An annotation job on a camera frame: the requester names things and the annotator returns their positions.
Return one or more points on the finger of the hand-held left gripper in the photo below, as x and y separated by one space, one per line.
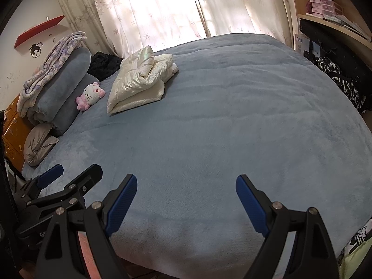
51 174
84 180

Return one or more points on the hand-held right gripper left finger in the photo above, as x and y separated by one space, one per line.
122 203

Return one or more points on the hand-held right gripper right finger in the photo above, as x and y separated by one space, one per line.
251 206

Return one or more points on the white puffer jacket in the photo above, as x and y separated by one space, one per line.
136 84

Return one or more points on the beige pillow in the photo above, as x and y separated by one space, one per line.
37 145

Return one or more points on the orange wooden cabinet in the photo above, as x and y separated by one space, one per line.
14 128

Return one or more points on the grey-blue pillow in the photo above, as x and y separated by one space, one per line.
66 75
64 113

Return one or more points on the pink plush cat toy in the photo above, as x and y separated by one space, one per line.
91 93

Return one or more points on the blue bed blanket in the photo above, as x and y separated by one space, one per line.
218 107

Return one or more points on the dark white striped cloth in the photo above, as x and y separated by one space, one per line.
360 235

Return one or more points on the folded purple floral blanket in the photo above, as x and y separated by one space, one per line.
49 61

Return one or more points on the black knitted cloth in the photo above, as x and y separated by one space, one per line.
103 64

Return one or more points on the light green garment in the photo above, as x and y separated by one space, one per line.
357 258

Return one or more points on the black white patterned cloth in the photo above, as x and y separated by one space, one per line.
345 87

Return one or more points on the white cardboard box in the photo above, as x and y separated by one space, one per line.
302 42

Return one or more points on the white floral curtain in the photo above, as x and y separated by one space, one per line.
241 3
139 11

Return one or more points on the stack of papers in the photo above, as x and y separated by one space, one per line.
348 24

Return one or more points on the pink mini drawer unit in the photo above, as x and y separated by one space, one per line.
322 5

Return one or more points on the face wall sticker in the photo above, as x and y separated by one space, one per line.
35 51

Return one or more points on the red wall shelf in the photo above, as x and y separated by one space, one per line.
37 32

